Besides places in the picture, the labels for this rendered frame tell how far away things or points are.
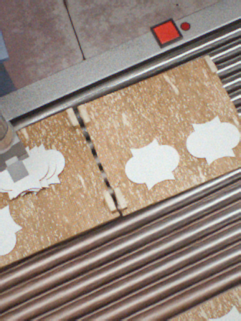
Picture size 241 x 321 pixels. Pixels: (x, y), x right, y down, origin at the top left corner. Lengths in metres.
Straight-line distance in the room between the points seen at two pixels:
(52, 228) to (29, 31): 1.59
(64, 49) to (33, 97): 1.17
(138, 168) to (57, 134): 0.25
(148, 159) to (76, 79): 0.34
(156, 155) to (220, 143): 0.18
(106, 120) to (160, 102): 0.16
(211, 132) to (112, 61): 0.38
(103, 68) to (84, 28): 1.20
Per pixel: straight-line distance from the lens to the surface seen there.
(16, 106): 1.72
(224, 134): 1.60
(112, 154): 1.59
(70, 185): 1.57
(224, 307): 1.49
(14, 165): 1.40
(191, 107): 1.64
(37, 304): 1.54
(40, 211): 1.57
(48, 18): 2.99
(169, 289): 1.51
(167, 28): 1.78
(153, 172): 1.55
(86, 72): 1.73
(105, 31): 2.90
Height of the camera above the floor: 2.41
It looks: 69 degrees down
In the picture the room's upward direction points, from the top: 12 degrees counter-clockwise
